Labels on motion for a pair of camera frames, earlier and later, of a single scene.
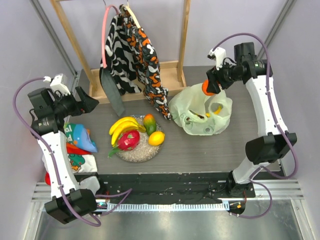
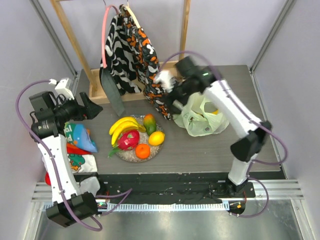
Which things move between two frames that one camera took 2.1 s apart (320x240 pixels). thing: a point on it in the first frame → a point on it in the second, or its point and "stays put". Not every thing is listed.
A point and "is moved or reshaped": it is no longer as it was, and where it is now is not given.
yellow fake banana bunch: [125, 123] stays put
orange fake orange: [204, 85] is moved or reshaped
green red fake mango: [150, 123] stays put
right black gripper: [217, 75] → [173, 94]
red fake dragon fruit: [127, 140] stays put
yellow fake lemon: [156, 138] stays put
